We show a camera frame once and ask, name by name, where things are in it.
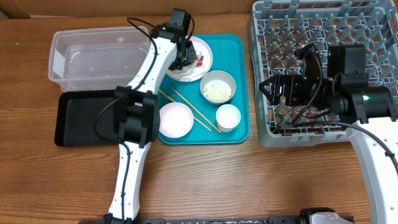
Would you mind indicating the black plastic tray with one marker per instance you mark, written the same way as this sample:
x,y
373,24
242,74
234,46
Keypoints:
x,y
81,121

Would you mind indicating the red snack wrapper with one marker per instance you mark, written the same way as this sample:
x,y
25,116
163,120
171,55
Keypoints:
x,y
200,61

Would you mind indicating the wooden chopstick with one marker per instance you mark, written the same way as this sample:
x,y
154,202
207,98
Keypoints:
x,y
201,114
195,118

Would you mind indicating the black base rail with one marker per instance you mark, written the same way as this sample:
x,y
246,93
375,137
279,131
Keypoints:
x,y
270,220

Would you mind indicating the white napkin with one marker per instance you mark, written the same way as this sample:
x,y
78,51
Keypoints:
x,y
186,73

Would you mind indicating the right wooden chopstick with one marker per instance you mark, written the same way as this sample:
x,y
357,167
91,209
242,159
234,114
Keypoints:
x,y
201,114

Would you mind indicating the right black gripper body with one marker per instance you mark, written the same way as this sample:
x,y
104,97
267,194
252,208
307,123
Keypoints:
x,y
299,94

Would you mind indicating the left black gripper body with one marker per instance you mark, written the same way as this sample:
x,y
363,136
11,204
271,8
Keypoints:
x,y
186,57

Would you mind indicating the grey bowl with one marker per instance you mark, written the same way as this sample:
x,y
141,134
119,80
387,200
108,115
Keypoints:
x,y
218,75

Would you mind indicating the left wooden chopstick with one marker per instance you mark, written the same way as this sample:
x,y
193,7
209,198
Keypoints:
x,y
195,118

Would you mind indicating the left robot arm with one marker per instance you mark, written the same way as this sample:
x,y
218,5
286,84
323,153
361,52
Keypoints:
x,y
136,116

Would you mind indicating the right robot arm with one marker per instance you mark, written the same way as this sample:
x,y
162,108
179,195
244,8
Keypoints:
x,y
368,115

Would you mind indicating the cooked white rice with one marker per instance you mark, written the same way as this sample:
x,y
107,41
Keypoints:
x,y
217,91

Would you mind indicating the clear plastic bin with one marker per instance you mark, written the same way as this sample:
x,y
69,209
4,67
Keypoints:
x,y
97,59

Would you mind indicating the cardboard box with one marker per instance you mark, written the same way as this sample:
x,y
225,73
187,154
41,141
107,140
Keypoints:
x,y
25,9

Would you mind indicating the white cup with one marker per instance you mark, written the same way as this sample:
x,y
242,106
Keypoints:
x,y
227,117

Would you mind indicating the grey dishwasher rack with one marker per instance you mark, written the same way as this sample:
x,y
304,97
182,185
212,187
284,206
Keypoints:
x,y
277,28

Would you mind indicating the large white plate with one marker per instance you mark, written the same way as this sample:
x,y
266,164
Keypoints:
x,y
202,48

